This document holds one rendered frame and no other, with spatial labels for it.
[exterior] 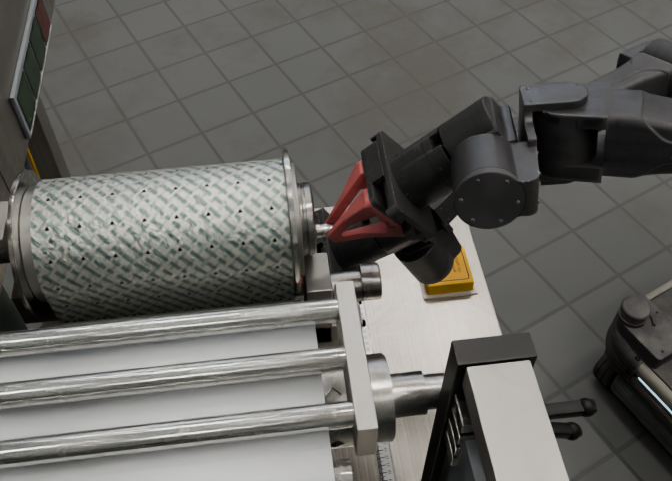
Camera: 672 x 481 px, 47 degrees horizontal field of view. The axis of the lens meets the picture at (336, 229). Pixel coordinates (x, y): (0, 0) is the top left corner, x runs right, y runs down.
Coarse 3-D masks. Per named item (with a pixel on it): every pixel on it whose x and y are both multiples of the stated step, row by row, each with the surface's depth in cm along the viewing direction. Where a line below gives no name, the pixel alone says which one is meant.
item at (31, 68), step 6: (30, 48) 103; (30, 54) 103; (30, 60) 103; (30, 66) 103; (36, 66) 105; (30, 72) 102; (36, 72) 105; (30, 78) 102; (36, 78) 105; (36, 84) 105; (36, 90) 104
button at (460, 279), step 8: (464, 248) 118; (464, 256) 116; (456, 264) 115; (464, 264) 115; (456, 272) 114; (464, 272) 114; (448, 280) 113; (456, 280) 113; (464, 280) 113; (472, 280) 114; (432, 288) 113; (440, 288) 114; (448, 288) 114; (456, 288) 114; (464, 288) 114; (472, 288) 115
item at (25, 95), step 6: (24, 78) 100; (24, 84) 99; (24, 90) 99; (24, 96) 99; (30, 96) 101; (24, 102) 99; (30, 102) 101; (24, 108) 98; (30, 108) 101; (30, 114) 101; (30, 120) 100; (30, 126) 100
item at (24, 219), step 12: (24, 204) 72; (24, 216) 71; (288, 216) 72; (300, 216) 73; (24, 228) 71; (300, 228) 73; (24, 240) 71; (300, 240) 73; (24, 252) 71; (300, 252) 74; (24, 264) 71; (300, 264) 75; (36, 276) 71; (36, 288) 72
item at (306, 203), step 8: (304, 184) 77; (304, 192) 76; (304, 200) 75; (312, 200) 75; (304, 208) 75; (312, 208) 75; (304, 216) 75; (312, 216) 75; (304, 224) 75; (312, 224) 75; (304, 232) 75; (312, 232) 75; (304, 240) 75; (312, 240) 75; (304, 248) 76; (312, 248) 76
